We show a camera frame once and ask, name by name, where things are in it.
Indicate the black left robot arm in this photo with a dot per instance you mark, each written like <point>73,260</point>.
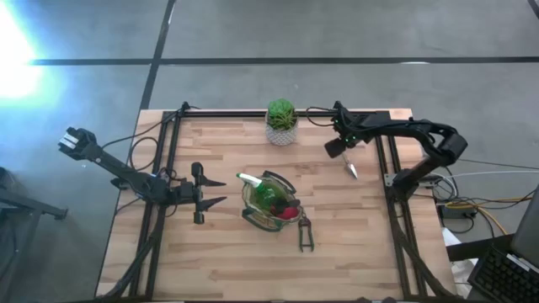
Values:
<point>122,172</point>

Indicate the red and black glove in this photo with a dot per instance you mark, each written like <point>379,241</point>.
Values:
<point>288,212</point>

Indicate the succulent in white patterned pot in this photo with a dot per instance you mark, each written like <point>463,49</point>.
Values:
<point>281,122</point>

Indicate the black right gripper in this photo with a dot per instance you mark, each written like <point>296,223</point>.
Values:
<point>353,126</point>

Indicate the white paper sheet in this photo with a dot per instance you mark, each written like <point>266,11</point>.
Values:
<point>461,269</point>

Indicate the green spray bottle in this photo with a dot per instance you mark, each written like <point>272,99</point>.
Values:
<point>265,195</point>

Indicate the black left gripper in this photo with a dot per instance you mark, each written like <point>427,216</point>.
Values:
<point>188,192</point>

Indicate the black metal stand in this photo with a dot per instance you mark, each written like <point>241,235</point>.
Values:
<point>25,206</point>

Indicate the black laptop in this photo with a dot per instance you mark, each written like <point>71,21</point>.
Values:
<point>505,278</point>

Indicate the black aluminium table frame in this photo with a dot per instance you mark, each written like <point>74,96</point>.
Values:
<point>227,113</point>

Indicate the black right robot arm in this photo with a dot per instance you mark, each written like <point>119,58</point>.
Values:
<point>438,139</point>

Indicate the black power box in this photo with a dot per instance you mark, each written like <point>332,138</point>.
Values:
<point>451,211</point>

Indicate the beige green-trimmed gardening bag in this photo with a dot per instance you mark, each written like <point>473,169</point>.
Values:
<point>252,219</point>

